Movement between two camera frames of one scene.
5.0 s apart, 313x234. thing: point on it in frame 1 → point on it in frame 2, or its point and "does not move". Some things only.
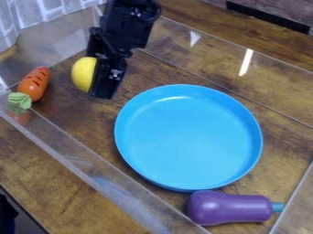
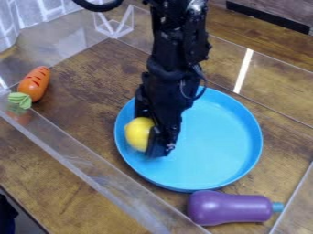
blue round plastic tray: [187, 137] does not move
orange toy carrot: [32, 88] does not move
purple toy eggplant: [214, 207] does not move
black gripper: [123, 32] → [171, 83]
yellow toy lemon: [82, 72] → [135, 132]
